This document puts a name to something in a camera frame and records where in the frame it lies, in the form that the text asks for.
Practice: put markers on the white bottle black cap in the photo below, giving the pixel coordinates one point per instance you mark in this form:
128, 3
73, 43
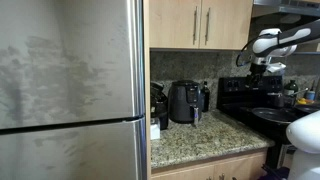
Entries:
155, 130

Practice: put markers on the black shallow pan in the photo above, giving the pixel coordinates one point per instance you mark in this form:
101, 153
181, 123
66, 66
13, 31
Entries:
308, 108

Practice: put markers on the black air fryer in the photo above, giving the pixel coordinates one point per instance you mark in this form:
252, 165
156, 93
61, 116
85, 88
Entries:
183, 103

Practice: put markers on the range hood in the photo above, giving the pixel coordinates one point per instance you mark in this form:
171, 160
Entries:
293, 8

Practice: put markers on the yellow kitchen item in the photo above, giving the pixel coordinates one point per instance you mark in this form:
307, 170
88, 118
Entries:
302, 101

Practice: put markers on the tall light wood panel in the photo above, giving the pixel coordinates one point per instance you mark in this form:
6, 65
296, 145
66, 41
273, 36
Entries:
146, 83

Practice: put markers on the light wood cabinet door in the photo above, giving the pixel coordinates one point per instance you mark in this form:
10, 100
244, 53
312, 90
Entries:
173, 23
230, 23

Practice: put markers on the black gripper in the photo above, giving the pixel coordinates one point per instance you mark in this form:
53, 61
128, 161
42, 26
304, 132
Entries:
258, 70

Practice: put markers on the green glass bottle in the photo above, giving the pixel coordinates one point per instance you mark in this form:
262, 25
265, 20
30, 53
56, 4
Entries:
290, 87

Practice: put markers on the light wood base cabinet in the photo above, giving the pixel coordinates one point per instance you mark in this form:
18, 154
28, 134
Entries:
206, 170

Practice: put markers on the black frying pan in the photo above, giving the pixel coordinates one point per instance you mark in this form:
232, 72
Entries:
275, 115

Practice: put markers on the blue cup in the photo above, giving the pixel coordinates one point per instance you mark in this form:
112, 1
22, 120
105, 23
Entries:
310, 95

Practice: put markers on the small black saucepan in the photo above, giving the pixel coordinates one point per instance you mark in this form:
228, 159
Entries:
275, 99

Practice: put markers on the black electric stove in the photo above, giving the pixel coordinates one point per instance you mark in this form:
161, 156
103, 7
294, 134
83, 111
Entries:
236, 100

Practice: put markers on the stainless steel refrigerator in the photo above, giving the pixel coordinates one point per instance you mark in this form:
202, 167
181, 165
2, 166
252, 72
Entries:
66, 86

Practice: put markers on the black coffee maker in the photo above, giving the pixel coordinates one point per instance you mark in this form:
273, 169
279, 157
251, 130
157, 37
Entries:
160, 106

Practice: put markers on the dark glass bottle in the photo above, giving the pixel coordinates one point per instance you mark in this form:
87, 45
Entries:
206, 96

